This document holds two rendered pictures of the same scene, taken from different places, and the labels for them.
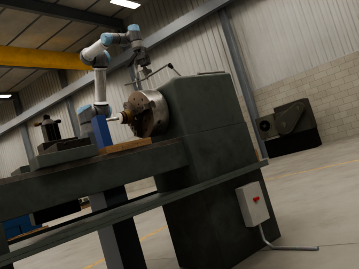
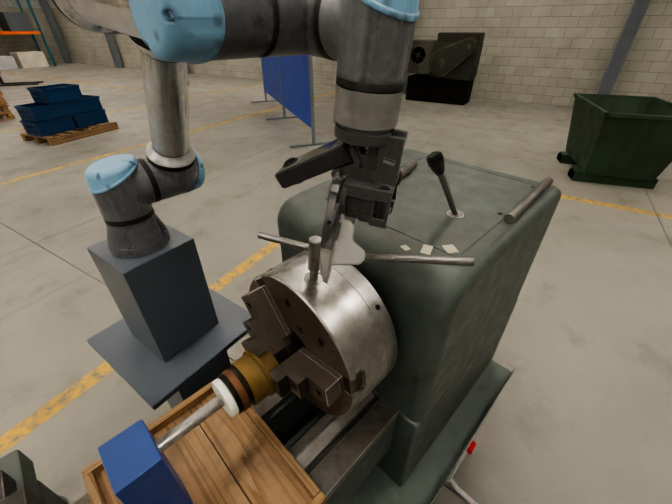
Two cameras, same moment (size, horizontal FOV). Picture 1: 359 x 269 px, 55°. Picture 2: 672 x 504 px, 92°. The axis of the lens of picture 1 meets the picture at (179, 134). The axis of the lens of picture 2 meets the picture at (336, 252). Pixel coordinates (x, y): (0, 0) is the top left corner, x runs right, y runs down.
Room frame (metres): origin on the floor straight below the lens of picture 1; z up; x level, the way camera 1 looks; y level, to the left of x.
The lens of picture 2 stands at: (1.80, 0.17, 1.60)
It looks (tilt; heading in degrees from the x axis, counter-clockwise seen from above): 35 degrees down; 355
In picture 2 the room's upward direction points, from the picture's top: straight up
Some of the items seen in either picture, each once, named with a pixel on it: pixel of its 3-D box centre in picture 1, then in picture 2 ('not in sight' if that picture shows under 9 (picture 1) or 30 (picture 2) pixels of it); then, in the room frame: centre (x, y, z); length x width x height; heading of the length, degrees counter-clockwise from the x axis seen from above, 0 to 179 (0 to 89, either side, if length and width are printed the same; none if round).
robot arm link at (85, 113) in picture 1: (86, 113); (121, 186); (2.61, 0.64, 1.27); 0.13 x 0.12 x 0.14; 132
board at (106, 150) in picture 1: (115, 151); (202, 488); (2.07, 0.40, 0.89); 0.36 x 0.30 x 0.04; 40
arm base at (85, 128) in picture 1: (89, 128); (134, 227); (2.61, 0.65, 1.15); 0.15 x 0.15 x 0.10
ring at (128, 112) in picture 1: (126, 117); (251, 378); (2.16, 0.29, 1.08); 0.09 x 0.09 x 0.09; 40
